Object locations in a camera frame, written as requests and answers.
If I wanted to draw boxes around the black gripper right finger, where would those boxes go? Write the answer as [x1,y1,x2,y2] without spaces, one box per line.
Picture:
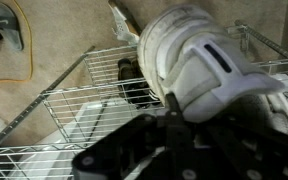
[198,116,288,180]

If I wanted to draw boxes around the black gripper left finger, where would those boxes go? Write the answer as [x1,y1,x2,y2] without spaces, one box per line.
[72,92,198,180]

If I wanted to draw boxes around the white sneaker with black swoosh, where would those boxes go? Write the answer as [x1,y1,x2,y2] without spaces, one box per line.
[136,3,288,136]

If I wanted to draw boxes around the plain black sneaker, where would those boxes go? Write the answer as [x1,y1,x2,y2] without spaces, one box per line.
[117,58,134,98]
[130,58,162,110]

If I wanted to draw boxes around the grey slide sandal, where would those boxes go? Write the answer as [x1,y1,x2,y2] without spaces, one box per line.
[0,2,25,52]

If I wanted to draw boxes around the chrome wire shoe rack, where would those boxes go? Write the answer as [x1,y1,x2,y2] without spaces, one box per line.
[0,19,288,180]

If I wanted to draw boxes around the yellow extension cord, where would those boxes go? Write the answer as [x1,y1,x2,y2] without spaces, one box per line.
[0,0,35,90]

